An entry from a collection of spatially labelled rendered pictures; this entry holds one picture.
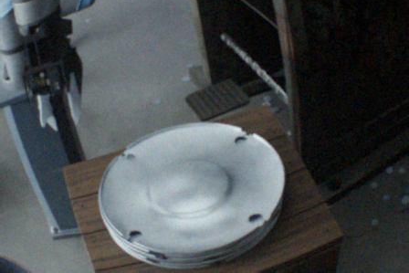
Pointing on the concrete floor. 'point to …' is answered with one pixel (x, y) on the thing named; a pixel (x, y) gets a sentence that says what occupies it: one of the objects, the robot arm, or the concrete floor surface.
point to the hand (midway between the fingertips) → (64, 117)
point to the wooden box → (288, 226)
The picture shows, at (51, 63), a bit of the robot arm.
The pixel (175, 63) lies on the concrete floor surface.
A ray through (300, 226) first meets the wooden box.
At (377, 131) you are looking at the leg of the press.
